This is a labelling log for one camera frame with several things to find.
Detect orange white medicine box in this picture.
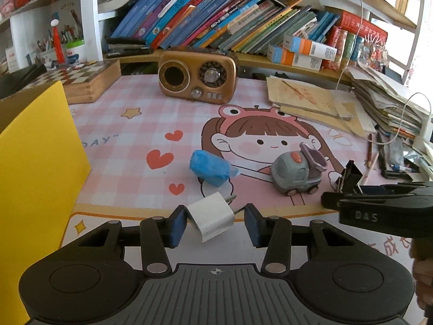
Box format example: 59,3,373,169
283,34,337,62
266,45,322,71

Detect white charging cable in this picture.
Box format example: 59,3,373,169
336,0,433,146

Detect pink pencil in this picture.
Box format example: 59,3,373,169
360,151,379,186

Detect row of leaning books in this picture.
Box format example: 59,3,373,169
106,0,340,57

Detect stack of papers right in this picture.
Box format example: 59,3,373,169
345,64,432,139

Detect yellow cardboard box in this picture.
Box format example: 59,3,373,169
1,82,91,324

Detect white bookshelf frame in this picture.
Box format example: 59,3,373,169
1,0,427,82

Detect orange white medicine box lower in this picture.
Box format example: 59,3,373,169
266,45,322,71

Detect white usb charger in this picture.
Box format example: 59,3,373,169
186,192,244,243

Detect black binder clip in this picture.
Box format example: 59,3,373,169
336,160,363,194

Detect green lid white jar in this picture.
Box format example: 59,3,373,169
66,39,87,65

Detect red tassel ornament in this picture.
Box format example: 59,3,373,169
51,18,65,65

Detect red thick dictionary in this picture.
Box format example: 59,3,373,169
335,9,388,43

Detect orange white medicine box upper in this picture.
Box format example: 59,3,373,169
283,34,337,62

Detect grey toy car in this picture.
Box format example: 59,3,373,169
271,142,327,196

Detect blue crumpled wrapper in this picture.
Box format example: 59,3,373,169
189,150,240,188

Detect wooden chess board box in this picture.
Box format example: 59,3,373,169
25,60,121,105

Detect brown retro radio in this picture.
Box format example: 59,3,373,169
158,47,238,105

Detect brown paper envelopes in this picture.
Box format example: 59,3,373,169
266,76,375,137

